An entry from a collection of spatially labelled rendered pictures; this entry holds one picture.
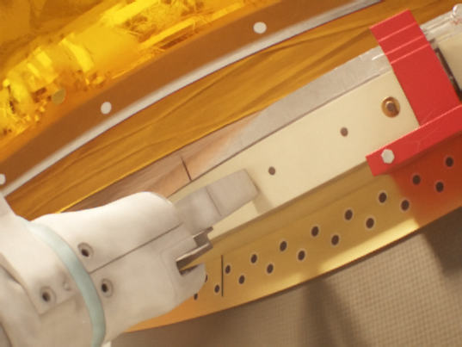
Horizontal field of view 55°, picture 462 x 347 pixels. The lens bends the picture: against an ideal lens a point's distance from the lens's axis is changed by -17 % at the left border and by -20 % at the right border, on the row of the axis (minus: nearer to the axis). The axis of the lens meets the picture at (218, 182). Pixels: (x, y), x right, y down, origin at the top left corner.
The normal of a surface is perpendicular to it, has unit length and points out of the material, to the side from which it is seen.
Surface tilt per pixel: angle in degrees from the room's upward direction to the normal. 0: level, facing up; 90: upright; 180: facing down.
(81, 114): 91
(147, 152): 90
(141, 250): 97
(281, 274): 62
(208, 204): 89
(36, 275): 70
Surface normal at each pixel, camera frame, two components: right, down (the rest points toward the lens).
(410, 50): -0.48, 0.04
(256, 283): -0.75, -0.32
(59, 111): -0.25, 0.04
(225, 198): 0.79, -0.43
